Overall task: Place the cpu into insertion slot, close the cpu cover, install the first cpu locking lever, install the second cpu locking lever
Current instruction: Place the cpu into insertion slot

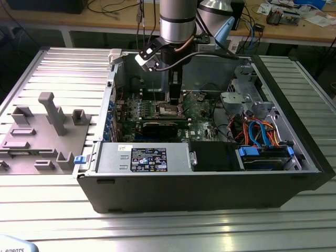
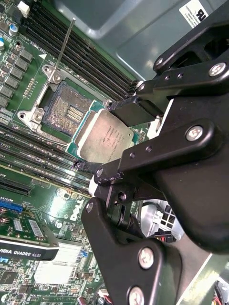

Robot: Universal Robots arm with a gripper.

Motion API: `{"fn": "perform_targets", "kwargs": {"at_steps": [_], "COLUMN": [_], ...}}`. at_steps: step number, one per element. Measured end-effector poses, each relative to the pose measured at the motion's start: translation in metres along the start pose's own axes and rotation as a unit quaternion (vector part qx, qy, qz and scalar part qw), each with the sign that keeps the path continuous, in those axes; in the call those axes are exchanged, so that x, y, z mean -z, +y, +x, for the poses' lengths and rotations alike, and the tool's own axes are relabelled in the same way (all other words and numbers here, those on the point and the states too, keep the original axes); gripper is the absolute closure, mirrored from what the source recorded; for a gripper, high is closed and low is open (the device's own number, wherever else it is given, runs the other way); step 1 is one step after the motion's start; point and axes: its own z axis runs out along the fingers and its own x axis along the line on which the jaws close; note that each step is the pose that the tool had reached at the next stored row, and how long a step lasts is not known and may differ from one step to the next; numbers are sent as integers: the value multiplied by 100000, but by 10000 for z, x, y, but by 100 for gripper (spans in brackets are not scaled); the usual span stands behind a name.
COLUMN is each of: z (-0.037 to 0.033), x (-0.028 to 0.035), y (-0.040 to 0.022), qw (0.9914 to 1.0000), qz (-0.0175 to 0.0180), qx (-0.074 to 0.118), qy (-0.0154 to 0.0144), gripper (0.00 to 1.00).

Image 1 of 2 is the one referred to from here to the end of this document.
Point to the metal CPU locking lever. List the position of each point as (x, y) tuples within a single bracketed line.
[(155, 93), (187, 96)]

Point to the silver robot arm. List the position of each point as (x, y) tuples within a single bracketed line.
[(177, 26)]

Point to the black RAM slot row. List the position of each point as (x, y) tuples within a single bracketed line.
[(160, 95), (165, 119)]

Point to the CPU socket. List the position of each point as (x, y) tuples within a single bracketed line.
[(168, 111)]

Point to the green motherboard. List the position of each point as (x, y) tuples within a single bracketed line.
[(199, 123)]

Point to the black graphics card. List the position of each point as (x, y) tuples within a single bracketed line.
[(160, 130)]

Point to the grey metal drive cage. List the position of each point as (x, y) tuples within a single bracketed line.
[(246, 78)]

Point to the black drive bay box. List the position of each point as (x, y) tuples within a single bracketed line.
[(212, 157)]

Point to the wooden desk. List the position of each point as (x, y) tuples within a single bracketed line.
[(105, 19)]

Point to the grey power supply unit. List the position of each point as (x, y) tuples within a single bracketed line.
[(110, 157)]

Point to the black power adapter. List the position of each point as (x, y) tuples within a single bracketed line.
[(259, 27)]

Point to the black PC case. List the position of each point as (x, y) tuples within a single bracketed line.
[(183, 191)]

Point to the hard disk in blue carrier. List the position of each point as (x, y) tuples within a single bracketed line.
[(262, 160)]

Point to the copper heat sink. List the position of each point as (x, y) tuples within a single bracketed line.
[(274, 17)]

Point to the blue case latch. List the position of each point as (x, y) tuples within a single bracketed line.
[(80, 159)]

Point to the metal drive unit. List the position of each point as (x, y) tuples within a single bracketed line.
[(291, 18)]

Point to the grey plastic parts rack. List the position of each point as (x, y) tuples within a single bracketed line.
[(39, 147)]

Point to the black computer box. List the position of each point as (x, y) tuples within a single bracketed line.
[(44, 6)]

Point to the white paper sheet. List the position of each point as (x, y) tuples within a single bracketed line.
[(319, 21)]

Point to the blue box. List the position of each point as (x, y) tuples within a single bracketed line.
[(309, 3)]

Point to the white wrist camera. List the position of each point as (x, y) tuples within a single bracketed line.
[(145, 60)]

